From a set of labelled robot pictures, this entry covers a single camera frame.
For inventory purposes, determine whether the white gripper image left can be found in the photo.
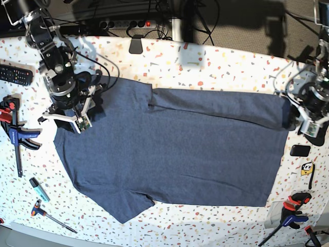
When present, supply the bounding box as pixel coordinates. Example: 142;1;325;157
38;85;103;133

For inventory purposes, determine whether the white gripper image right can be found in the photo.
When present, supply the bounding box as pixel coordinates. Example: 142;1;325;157
279;91;326;136

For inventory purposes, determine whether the blue grey T-shirt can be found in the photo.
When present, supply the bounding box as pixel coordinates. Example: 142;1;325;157
54;79;292;223

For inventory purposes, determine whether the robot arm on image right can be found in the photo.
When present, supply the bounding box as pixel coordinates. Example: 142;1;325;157
275;1;328;138

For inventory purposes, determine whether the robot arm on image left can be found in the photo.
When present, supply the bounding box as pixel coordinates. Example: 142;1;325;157
1;1;104;133

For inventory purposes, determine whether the small black box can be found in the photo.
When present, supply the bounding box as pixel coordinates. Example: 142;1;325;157
290;145;311;157

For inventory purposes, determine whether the black game controller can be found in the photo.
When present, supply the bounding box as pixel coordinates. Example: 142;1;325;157
306;134;325;147

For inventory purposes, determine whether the blue black bar clamp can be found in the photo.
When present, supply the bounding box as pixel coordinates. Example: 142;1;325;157
1;96;41;178

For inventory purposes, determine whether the light blue highlighter marker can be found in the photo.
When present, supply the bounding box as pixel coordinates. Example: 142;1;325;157
29;177;50;202

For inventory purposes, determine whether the black TV remote control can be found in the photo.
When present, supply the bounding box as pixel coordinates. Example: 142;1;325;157
1;64;33;86

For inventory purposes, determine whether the blue bar clamp right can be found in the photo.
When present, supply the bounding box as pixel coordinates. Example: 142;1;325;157
258;192;312;246

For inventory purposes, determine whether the red black clamp corner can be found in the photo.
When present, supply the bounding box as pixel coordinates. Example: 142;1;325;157
305;226;322;247

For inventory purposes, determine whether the white power strip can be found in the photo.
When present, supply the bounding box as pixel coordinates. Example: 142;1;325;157
99;20;157;30

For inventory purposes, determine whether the black table edge clamp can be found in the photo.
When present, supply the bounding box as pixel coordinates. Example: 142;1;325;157
129;34;143;55

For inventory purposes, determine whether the yellow tag with black strap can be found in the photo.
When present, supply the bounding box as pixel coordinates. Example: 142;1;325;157
301;161;315;190

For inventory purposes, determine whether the orange T-handle hex key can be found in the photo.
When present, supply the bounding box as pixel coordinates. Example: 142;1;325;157
31;199;77;234

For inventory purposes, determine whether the white table leg post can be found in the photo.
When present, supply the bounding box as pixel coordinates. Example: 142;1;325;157
171;17;184;42

